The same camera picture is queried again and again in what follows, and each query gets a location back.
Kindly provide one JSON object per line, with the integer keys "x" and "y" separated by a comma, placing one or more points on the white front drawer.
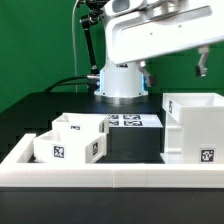
{"x": 69, "y": 147}

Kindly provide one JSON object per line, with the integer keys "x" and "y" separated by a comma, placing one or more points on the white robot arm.
{"x": 121, "y": 83}

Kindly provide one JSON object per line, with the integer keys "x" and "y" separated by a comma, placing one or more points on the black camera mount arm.
{"x": 87, "y": 21}

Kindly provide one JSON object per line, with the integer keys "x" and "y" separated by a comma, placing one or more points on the white drawer cabinet box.
{"x": 194, "y": 128}

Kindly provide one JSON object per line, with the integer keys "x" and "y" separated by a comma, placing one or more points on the white drawer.
{"x": 80, "y": 122}
{"x": 69, "y": 147}

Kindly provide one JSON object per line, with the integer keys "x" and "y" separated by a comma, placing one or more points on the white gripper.
{"x": 163, "y": 27}

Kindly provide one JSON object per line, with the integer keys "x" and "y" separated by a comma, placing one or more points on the white U-shaped border fence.
{"x": 17, "y": 170}

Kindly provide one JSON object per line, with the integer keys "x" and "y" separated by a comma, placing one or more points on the marker tag sheet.
{"x": 134, "y": 120}

